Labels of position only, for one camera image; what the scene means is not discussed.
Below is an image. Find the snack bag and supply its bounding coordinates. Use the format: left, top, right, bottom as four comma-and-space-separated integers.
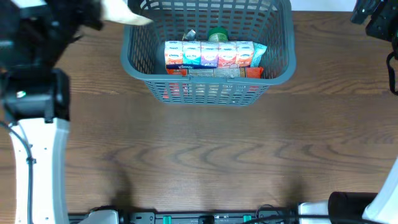
101, 0, 153, 26

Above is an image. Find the teal wipes packet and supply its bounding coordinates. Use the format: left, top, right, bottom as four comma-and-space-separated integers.
251, 42, 267, 67

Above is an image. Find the red spaghetti packet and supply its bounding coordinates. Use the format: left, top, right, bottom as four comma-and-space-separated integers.
166, 67, 264, 78

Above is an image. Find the tissue pack multipack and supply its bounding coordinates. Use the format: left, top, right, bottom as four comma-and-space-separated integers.
164, 41, 254, 69

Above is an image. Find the green lid jar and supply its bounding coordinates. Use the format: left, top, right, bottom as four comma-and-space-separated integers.
208, 27, 228, 42

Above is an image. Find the gold coffee bag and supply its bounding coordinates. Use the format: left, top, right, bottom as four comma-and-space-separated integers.
182, 29, 197, 41

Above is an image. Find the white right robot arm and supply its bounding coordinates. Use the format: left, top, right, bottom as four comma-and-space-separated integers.
295, 0, 397, 224

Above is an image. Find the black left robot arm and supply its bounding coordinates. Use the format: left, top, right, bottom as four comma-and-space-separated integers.
1, 1, 124, 223

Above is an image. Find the grey plastic basket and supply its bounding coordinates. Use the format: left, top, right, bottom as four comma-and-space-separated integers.
121, 0, 296, 106

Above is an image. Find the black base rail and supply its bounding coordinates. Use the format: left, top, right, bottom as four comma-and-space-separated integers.
68, 211, 299, 224

